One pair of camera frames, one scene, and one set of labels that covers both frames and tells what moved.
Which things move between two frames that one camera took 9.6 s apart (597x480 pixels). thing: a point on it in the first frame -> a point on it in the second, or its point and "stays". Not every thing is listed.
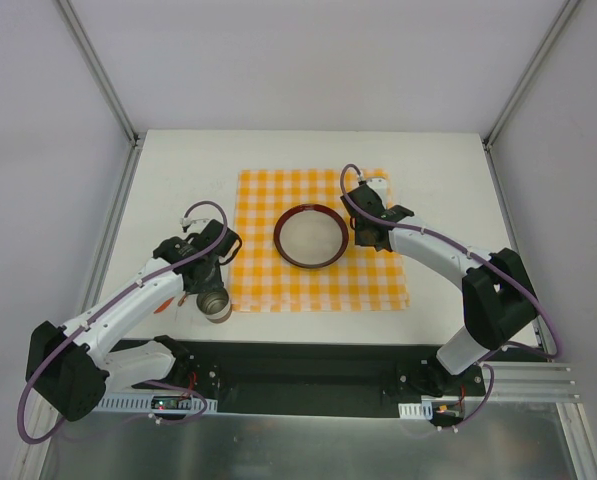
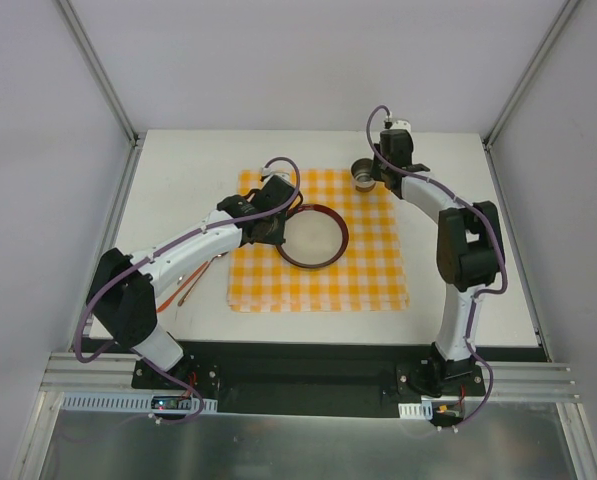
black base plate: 320,380 stays
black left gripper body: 206,282 -> 270,230
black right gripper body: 366,232 -> 384,176
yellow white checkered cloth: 263,280 stays
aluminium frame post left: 99,68 stays
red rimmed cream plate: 311,236 stays
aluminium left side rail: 99,268 stays
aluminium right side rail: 513,239 stays
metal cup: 215,305 -> 362,174
